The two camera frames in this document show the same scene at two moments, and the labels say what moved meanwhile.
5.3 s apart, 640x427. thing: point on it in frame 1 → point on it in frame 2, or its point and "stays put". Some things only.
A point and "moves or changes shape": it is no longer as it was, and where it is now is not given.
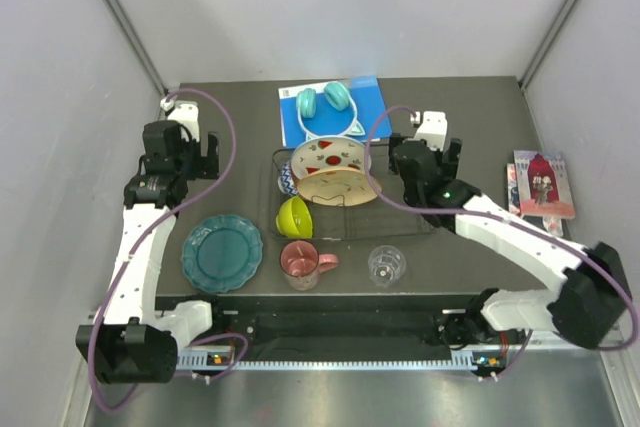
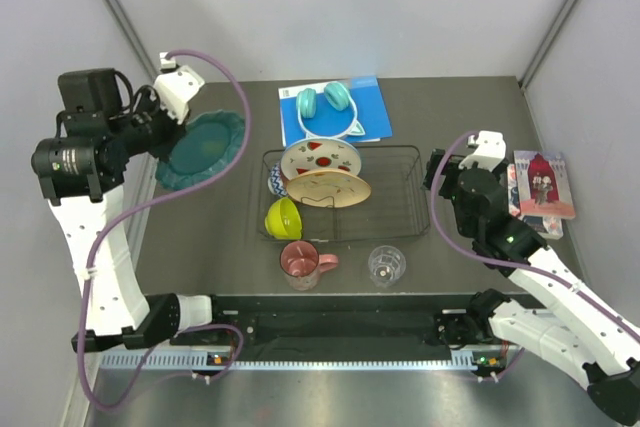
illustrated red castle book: x=544 y=185 stays put
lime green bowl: x=294 y=220 moves or changes shape
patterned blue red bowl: x=287 y=182 → x=277 y=181
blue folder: x=344 y=107 stays put
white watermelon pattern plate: x=327 y=152 moves or changes shape
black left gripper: x=205 y=167 → x=174 y=118
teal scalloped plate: x=221 y=253 → x=208 y=144
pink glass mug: x=300 y=264 stays put
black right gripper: x=448 y=161 → x=454 y=164
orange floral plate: x=341 y=186 moves or changes shape
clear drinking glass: x=387 y=265 stays put
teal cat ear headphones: x=337 y=98 stays put
